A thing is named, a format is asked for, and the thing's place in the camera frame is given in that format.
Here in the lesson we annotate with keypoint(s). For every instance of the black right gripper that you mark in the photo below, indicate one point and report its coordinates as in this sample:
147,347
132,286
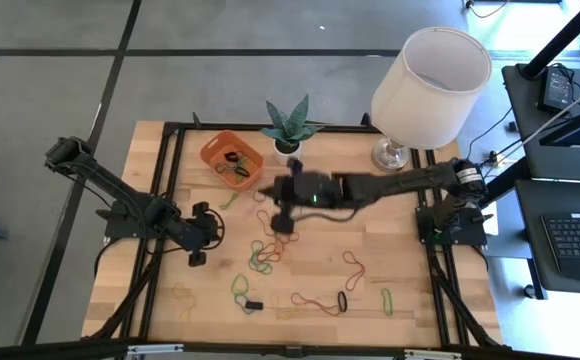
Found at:
310,190

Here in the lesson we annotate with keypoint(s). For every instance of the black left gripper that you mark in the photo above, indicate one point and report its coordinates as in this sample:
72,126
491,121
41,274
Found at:
197,232

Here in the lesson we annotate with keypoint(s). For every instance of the green rubber band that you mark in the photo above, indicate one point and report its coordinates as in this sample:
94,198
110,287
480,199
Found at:
382,300
262,272
230,201
232,285

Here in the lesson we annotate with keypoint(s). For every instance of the wide black rubber band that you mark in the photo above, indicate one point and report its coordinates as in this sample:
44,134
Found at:
338,302
242,172
231,156

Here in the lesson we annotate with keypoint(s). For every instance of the teal rubber band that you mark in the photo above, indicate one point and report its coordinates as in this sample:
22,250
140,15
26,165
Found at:
252,246
242,302

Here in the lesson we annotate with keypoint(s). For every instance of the rubber bands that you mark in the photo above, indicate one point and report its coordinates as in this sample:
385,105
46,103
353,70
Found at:
240,162

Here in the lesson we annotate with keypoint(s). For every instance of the black object with green band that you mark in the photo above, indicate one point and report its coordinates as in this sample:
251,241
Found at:
255,304

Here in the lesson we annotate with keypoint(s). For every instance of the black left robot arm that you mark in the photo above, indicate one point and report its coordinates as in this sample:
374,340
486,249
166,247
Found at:
115,190

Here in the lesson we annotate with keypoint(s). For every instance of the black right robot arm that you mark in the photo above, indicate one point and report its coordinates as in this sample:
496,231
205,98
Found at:
400,182

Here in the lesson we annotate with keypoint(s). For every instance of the orange plastic bin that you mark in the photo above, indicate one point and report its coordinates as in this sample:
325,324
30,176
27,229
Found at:
215,150

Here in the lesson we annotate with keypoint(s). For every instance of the snake plant in white pot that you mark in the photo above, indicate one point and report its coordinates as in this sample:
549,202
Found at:
290,127

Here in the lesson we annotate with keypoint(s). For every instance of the silver lamp with white shade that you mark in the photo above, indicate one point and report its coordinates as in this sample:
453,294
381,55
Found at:
420,110

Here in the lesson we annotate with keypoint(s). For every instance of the black desk leg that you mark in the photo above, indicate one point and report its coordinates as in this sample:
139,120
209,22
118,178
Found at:
500,187

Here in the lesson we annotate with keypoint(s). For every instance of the black side desk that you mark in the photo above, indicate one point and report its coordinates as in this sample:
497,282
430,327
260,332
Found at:
530,240
525,125

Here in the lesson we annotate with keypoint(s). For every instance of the black caster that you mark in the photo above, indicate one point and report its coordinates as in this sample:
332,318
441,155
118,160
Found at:
530,291

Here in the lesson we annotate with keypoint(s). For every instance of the white rod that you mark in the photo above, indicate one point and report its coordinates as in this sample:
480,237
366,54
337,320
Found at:
545,129

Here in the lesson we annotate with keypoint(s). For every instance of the black power adapter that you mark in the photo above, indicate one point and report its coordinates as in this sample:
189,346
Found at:
555,90

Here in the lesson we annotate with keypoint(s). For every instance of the black pole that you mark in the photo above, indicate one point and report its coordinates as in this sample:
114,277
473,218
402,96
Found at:
560,40

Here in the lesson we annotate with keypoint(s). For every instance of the black frame rail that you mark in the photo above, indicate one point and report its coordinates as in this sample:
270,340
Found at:
456,300
176,165
437,300
162,165
330,129

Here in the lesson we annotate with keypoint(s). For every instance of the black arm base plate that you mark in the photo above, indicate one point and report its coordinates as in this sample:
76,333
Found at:
470,232
120,225

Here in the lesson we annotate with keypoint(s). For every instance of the silver bracket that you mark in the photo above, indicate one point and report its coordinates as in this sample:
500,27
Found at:
432,355
155,350

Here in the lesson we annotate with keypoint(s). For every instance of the black frame beam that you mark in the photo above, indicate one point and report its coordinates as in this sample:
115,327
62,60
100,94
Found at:
70,350

